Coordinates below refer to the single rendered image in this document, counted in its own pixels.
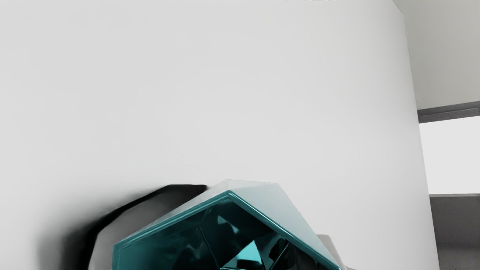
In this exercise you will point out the teal faceted mug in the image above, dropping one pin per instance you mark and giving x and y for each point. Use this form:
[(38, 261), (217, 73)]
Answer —
[(240, 228)]

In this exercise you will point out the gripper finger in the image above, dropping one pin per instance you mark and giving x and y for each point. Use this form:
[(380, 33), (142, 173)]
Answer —
[(335, 251)]

